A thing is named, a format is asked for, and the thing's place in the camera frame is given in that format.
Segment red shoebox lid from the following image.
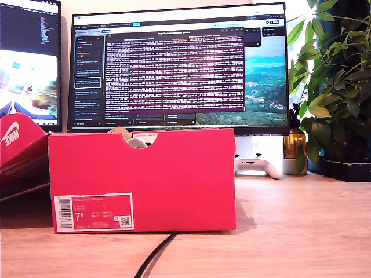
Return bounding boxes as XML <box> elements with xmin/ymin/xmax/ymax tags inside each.
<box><xmin>0</xmin><ymin>112</ymin><xmax>52</xmax><ymax>200</ymax></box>

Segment amber pump bottle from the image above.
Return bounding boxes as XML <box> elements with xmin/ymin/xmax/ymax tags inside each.
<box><xmin>283</xmin><ymin>103</ymin><xmax>308</xmax><ymax>159</ymax></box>

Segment green leafy houseplant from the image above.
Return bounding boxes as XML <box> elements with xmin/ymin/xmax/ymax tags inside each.
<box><xmin>286</xmin><ymin>0</ymin><xmax>371</xmax><ymax>176</ymax></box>

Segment red cardboard shoebox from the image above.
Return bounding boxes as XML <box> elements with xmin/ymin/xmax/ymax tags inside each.
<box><xmin>47</xmin><ymin>127</ymin><xmax>237</xmax><ymax>233</ymax></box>

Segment black cable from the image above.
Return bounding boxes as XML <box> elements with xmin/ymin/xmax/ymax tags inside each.
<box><xmin>133</xmin><ymin>231</ymin><xmax>178</xmax><ymax>278</ymax></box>

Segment dark teal curtain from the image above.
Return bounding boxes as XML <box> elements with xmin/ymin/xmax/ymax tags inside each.
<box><xmin>317</xmin><ymin>0</ymin><xmax>371</xmax><ymax>58</ymax></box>

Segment dark rectangular planter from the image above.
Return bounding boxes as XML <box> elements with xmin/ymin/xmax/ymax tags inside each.
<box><xmin>308</xmin><ymin>158</ymin><xmax>371</xmax><ymax>182</ymax></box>

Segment white game controller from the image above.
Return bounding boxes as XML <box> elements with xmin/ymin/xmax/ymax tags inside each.
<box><xmin>234</xmin><ymin>153</ymin><xmax>284</xmax><ymax>180</ymax></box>

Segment blue suede white-striped shoe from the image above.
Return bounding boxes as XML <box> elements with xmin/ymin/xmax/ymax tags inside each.
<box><xmin>126</xmin><ymin>137</ymin><xmax>148</xmax><ymax>148</ymax></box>

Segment large black computer monitor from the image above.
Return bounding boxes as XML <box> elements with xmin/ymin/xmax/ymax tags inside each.
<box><xmin>67</xmin><ymin>1</ymin><xmax>292</xmax><ymax>136</ymax></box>

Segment small pale green pot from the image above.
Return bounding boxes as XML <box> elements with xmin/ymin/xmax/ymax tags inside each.
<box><xmin>282</xmin><ymin>158</ymin><xmax>310</xmax><ymax>176</ymax></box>

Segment beige packing paper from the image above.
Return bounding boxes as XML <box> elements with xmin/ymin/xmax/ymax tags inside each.
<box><xmin>106</xmin><ymin>127</ymin><xmax>133</xmax><ymax>139</ymax></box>

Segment narrow black computer monitor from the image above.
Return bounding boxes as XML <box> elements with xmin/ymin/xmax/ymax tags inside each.
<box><xmin>0</xmin><ymin>0</ymin><xmax>63</xmax><ymax>133</ymax></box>

